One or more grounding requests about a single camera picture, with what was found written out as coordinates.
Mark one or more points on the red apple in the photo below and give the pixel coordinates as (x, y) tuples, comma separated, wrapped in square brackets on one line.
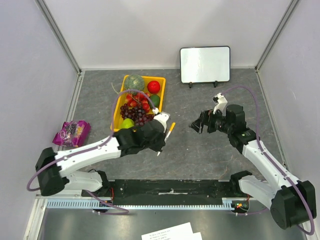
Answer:
[(154, 87)]

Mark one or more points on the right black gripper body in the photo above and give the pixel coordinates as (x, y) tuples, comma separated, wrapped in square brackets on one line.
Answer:
[(206, 121)]

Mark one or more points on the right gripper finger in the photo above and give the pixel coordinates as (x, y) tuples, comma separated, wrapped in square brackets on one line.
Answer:
[(198, 127), (203, 118)]

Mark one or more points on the purple snack bag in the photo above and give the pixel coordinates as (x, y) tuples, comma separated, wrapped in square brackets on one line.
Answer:
[(72, 134)]

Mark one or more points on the white paper sheets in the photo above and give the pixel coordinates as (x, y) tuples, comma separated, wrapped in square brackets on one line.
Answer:
[(178, 232)]

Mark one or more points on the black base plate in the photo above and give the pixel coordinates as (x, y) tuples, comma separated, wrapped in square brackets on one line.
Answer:
[(168, 191)]

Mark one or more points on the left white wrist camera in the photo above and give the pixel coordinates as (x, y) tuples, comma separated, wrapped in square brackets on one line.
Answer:
[(161, 117)]

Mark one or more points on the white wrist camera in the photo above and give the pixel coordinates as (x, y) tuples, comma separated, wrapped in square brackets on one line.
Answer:
[(161, 117), (220, 103)]

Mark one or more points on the yellow marker cap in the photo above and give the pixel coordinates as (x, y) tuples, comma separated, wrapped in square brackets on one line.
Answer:
[(172, 127)]

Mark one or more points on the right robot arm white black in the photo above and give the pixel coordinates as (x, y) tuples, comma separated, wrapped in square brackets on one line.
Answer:
[(291, 201)]

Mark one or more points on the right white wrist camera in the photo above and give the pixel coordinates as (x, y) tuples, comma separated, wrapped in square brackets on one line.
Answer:
[(220, 103)]

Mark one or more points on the dark red grapes bunch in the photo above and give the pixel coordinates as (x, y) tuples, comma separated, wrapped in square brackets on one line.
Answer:
[(137, 114)]

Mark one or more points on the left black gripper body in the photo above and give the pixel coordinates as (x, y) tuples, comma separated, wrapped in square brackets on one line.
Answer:
[(157, 145)]

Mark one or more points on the green pear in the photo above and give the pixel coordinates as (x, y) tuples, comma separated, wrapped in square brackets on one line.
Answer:
[(127, 123)]

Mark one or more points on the red strawberries bunch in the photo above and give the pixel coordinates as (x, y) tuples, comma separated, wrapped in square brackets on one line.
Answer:
[(138, 100)]

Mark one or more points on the green netted melon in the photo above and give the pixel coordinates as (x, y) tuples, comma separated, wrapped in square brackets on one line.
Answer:
[(134, 82)]

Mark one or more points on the green mango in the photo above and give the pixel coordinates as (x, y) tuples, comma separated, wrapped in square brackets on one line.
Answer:
[(155, 100)]

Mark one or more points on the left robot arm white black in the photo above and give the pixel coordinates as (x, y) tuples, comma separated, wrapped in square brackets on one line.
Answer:
[(58, 171)]

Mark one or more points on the yellow plastic tray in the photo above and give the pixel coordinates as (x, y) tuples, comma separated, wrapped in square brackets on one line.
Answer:
[(117, 119)]

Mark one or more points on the white slotted cable duct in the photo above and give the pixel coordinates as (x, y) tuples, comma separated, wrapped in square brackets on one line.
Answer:
[(95, 204)]

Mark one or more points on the small whiteboard black frame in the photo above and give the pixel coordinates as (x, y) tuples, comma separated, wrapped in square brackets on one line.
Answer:
[(205, 64)]

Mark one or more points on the white whiteboard marker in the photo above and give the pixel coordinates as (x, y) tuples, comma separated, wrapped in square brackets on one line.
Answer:
[(167, 136)]

